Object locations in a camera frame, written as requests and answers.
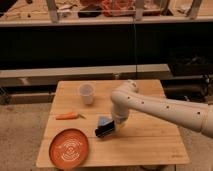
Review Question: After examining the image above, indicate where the orange plate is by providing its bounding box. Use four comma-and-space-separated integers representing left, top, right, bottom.
49, 128, 89, 170

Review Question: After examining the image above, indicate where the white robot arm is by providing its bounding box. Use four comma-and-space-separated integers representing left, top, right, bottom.
95, 80, 213, 138

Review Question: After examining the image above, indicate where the translucent plastic cup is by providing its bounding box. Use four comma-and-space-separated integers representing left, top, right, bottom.
78, 83, 95, 105

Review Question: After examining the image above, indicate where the orange carrot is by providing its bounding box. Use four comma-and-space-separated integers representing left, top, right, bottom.
56, 112, 86, 120

